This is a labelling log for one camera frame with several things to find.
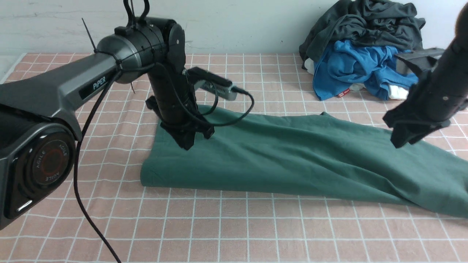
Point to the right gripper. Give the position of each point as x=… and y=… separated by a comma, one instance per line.
x=409, y=125

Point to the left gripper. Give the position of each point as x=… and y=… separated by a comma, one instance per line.
x=182, y=122

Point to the green long-sleeve top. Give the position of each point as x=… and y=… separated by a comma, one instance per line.
x=312, y=155

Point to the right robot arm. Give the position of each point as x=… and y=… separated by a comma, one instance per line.
x=441, y=90

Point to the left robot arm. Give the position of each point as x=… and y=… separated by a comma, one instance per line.
x=45, y=117

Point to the dark grey garment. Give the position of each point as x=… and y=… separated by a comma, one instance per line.
x=365, y=23

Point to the blue garment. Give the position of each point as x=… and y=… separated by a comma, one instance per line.
x=343, y=64

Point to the pink checkered tablecloth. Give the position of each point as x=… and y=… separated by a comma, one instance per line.
x=183, y=225

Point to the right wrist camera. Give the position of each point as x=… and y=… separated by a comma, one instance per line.
x=417, y=61

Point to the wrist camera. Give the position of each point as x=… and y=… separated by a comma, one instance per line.
x=214, y=84
x=417, y=61

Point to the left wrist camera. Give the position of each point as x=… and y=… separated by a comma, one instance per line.
x=214, y=84

